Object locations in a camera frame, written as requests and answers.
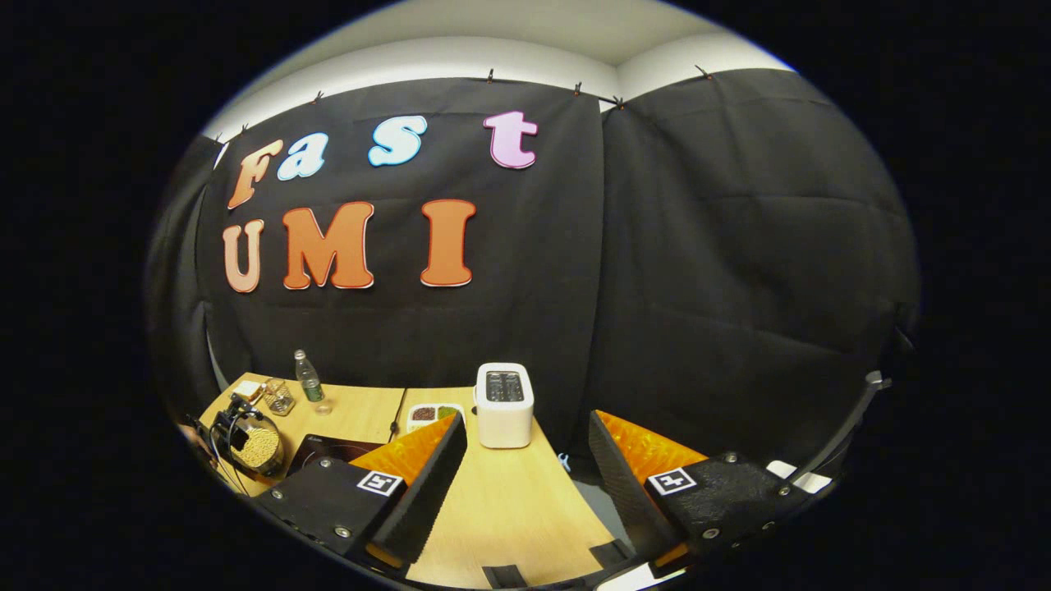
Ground row of black cloth clips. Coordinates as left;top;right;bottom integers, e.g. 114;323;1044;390
215;66;715;140

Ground pile of yellow soybeans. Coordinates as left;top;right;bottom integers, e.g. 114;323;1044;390
238;427;282;470

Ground clear plastic water bottle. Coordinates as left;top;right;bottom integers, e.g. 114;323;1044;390
294;350;324;403

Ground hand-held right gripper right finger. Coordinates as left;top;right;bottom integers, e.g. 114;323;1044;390
588;410;810;571

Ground black induction cooktop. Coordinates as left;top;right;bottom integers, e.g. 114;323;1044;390
286;434;387;477

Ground black power cable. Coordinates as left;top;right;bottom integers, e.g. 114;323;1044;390
386;388;409;444

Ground metal wire basket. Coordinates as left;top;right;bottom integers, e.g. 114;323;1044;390
263;378;296;416

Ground white divided dish of beans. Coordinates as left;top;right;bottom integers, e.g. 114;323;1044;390
406;402;466;434

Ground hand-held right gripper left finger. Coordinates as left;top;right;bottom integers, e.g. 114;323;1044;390
253;413;469;571

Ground white toaster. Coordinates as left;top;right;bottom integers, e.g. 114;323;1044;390
475;362;535;450

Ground steel pot with black handle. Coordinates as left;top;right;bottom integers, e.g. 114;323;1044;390
212;406;287;479

